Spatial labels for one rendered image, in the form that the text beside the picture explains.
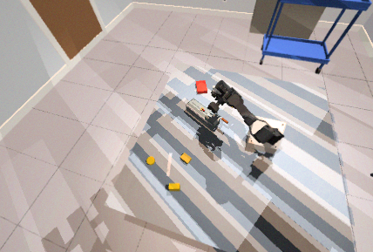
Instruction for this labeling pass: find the red rectangular block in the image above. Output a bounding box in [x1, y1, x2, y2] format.
[196, 80, 207, 94]

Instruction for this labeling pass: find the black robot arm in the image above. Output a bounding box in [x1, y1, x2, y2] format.
[211, 80, 284, 146]

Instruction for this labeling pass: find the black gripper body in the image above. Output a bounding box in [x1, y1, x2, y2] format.
[208, 94, 226, 113]

